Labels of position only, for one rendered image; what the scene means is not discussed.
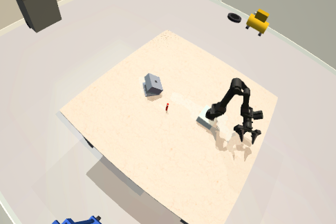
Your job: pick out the grey sloped panel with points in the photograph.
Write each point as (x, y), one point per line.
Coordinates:
(152, 85)

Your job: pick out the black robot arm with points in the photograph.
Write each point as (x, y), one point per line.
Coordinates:
(218, 109)

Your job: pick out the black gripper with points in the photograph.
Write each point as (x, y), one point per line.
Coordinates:
(247, 126)

